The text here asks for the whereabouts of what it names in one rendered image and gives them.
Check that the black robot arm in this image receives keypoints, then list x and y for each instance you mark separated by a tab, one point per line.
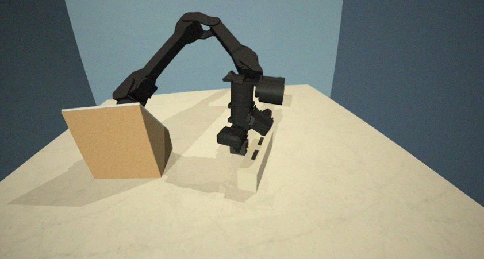
140	85

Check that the black two-prong plug charger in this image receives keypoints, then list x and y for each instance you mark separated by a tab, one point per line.
243	149

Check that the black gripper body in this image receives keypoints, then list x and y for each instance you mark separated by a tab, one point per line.
234	136

